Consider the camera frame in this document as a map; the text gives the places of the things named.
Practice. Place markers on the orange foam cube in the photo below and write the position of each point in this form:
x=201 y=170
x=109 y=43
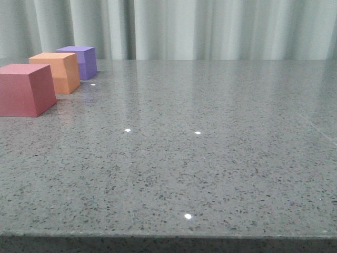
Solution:
x=64 y=69

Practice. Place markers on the white pleated curtain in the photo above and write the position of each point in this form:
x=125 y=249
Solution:
x=172 y=30

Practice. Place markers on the red foam cube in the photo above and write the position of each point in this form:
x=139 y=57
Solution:
x=26 y=89

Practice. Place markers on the purple foam cube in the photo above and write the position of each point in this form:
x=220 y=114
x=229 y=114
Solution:
x=86 y=58

